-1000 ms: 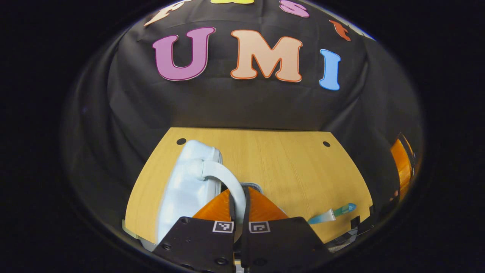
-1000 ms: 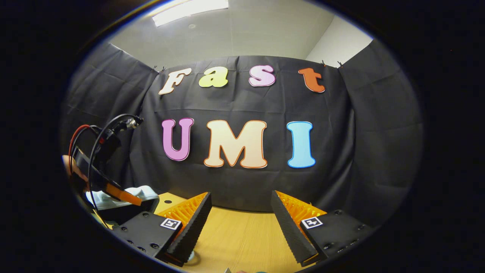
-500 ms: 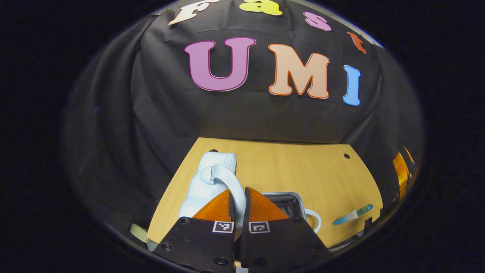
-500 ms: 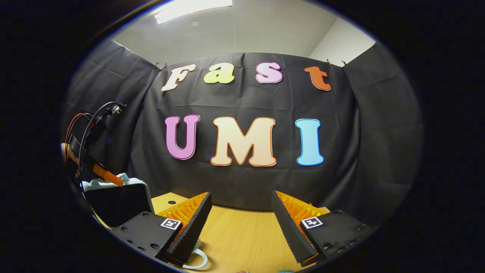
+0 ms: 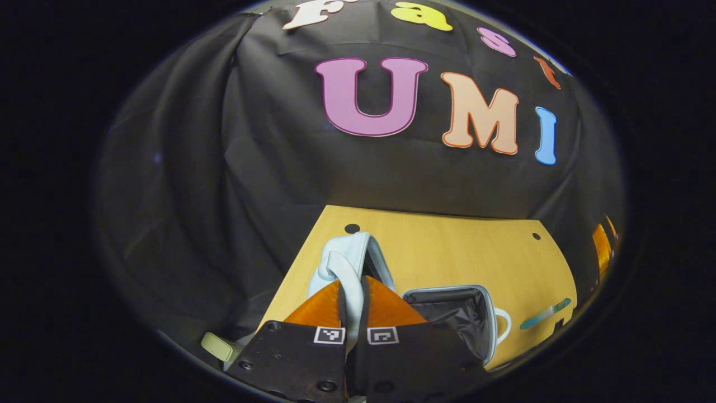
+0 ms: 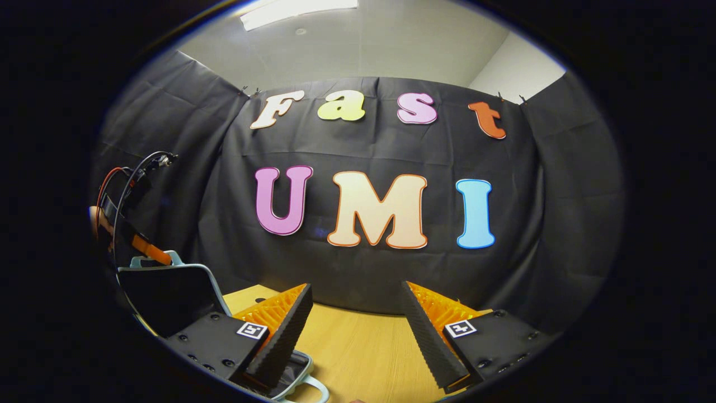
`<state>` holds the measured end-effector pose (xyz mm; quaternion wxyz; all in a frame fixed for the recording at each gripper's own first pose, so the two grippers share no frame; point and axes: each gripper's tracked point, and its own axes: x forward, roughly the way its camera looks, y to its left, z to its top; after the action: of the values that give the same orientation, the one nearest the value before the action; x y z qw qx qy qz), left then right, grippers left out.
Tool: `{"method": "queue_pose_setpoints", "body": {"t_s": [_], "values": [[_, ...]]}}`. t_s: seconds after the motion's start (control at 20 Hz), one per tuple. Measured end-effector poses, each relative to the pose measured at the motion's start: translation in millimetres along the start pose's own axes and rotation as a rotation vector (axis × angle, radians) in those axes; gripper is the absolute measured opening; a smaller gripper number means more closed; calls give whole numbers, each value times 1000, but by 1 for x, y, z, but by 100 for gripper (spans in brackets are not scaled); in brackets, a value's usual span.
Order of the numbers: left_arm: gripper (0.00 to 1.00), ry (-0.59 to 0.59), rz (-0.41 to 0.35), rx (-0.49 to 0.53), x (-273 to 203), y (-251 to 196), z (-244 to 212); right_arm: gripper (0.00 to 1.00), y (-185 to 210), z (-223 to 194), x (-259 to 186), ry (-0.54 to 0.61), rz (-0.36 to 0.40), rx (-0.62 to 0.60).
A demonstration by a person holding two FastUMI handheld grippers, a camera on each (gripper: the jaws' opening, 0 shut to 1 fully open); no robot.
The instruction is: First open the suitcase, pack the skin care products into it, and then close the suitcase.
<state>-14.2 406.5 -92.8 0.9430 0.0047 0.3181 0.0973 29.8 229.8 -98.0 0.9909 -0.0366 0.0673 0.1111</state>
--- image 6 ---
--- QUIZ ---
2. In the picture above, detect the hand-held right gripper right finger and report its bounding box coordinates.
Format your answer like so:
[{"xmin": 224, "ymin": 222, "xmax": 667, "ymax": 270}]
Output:
[{"xmin": 399, "ymin": 280, "xmax": 553, "ymax": 394}]

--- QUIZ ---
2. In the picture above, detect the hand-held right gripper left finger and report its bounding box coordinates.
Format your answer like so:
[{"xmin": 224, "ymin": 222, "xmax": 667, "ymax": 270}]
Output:
[{"xmin": 166, "ymin": 283, "xmax": 314, "ymax": 392}]

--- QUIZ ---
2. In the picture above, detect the black backdrop cloth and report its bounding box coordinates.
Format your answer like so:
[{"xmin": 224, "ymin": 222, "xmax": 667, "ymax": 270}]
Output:
[{"xmin": 92, "ymin": 50, "xmax": 624, "ymax": 336}]

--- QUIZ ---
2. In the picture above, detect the ceiling light panel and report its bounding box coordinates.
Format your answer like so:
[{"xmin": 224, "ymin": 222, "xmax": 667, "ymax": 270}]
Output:
[{"xmin": 239, "ymin": 0, "xmax": 359, "ymax": 31}]

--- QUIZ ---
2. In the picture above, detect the red cable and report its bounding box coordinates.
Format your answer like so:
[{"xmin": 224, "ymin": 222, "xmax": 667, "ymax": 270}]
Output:
[{"xmin": 96, "ymin": 166, "xmax": 134, "ymax": 236}]

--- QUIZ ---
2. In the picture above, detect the black cable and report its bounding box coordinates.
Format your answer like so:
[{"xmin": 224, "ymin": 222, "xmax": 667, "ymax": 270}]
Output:
[{"xmin": 112, "ymin": 150, "xmax": 180, "ymax": 269}]

